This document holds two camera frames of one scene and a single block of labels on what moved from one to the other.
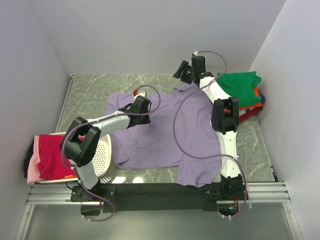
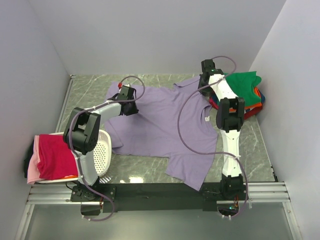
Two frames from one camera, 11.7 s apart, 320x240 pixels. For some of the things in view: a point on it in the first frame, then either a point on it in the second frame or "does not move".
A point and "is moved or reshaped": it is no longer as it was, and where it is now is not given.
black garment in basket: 27,159 does not move
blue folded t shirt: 262,97 does not move
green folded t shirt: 242,85 does not move
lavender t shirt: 182,133 is moved or reshaped
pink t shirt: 33,176 does not move
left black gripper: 146,120 -> 134,110
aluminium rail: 259,192 does not move
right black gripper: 183,66 -> 205,90
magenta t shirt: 51,164 does not move
